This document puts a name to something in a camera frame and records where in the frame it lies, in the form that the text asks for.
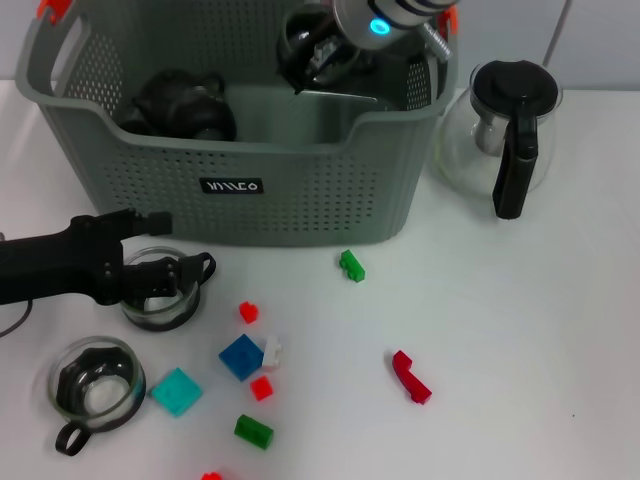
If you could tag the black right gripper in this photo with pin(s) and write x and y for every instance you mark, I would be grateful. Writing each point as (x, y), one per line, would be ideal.
(362, 57)

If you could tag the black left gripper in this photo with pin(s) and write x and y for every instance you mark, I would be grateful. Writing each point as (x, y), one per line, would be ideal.
(55, 265)

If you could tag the glass teacup black holder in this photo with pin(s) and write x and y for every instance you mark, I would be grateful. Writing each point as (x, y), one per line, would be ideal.
(212, 120)
(187, 305)
(300, 40)

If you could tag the glass jar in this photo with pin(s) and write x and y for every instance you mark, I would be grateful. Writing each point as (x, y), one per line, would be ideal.
(100, 395)

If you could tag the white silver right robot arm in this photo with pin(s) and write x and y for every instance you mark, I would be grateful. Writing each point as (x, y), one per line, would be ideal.
(390, 12)

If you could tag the gray perforated storage bin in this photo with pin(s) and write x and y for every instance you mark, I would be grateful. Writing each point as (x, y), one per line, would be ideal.
(300, 200)

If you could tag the small red toy brick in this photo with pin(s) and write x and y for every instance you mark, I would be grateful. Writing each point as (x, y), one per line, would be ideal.
(248, 312)
(260, 389)

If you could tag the blue square toy brick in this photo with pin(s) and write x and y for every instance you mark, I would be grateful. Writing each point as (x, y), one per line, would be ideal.
(241, 357)

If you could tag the cyan square toy brick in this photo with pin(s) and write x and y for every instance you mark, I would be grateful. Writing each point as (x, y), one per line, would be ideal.
(177, 392)

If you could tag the black ceramic teapot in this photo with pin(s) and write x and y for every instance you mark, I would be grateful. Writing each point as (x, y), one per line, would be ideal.
(165, 102)

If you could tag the white toy brick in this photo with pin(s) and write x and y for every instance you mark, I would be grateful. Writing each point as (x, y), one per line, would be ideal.
(272, 352)

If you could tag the green toy brick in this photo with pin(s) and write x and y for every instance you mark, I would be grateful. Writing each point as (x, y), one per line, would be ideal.
(352, 266)
(253, 431)

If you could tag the long red toy piece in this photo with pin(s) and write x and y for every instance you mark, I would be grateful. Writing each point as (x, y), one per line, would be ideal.
(411, 377)

